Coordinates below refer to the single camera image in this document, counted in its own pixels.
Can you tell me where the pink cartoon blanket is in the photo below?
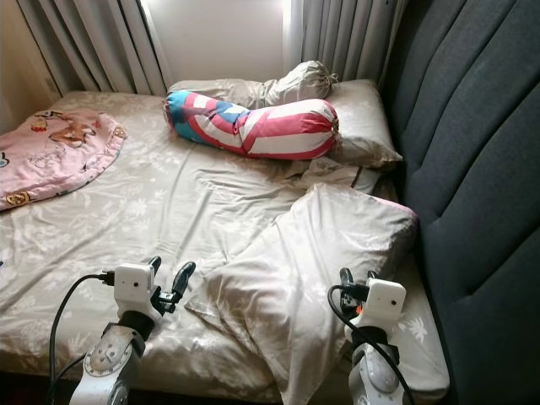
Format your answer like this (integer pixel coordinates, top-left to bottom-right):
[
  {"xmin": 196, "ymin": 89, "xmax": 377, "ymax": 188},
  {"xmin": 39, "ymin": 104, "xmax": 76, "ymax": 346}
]
[{"xmin": 0, "ymin": 108, "xmax": 127, "ymax": 212}]

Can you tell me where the large beige floral pillow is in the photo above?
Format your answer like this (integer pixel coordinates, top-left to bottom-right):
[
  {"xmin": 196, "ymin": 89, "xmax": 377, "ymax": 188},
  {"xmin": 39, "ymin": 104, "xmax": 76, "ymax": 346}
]
[{"xmin": 186, "ymin": 182, "xmax": 420, "ymax": 405}]

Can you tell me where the beige floral bed sheet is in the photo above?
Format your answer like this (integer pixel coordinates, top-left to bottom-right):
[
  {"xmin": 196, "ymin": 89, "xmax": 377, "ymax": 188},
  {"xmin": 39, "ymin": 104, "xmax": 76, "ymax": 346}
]
[{"xmin": 0, "ymin": 89, "xmax": 452, "ymax": 404}]

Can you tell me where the crumpled beige pillowcase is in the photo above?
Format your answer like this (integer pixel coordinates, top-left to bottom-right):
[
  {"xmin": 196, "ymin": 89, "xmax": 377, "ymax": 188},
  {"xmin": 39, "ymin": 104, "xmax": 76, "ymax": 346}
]
[{"xmin": 291, "ymin": 157, "xmax": 385, "ymax": 195}]

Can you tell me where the dark grey padded headboard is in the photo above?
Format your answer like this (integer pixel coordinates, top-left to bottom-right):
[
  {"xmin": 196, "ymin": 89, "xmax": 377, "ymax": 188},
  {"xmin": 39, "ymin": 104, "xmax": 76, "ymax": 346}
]
[{"xmin": 384, "ymin": 0, "xmax": 540, "ymax": 405}]

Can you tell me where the flat beige pillow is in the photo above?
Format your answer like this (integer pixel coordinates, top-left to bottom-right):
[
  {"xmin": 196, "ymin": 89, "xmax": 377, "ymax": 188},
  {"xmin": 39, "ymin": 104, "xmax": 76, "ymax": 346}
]
[{"xmin": 321, "ymin": 78, "xmax": 404, "ymax": 170}]

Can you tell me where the blue red striped bolster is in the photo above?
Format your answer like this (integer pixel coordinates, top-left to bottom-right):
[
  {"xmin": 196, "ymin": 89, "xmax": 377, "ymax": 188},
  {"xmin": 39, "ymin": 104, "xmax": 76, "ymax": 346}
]
[{"xmin": 165, "ymin": 89, "xmax": 340, "ymax": 161}]

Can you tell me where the grey pleated curtain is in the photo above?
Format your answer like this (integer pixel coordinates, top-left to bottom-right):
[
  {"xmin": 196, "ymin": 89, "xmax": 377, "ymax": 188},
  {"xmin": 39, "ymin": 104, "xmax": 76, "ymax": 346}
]
[
  {"xmin": 17, "ymin": 0, "xmax": 165, "ymax": 95},
  {"xmin": 283, "ymin": 0, "xmax": 410, "ymax": 84}
]

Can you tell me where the white window blind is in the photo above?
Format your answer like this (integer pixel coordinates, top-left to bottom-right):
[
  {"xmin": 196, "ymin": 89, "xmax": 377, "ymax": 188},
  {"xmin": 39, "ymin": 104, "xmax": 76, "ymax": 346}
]
[{"xmin": 139, "ymin": 0, "xmax": 292, "ymax": 84}]

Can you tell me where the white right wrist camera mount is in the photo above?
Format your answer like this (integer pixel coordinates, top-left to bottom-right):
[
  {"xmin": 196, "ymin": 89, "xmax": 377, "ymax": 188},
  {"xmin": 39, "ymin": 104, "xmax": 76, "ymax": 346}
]
[{"xmin": 354, "ymin": 278, "xmax": 408, "ymax": 328}]

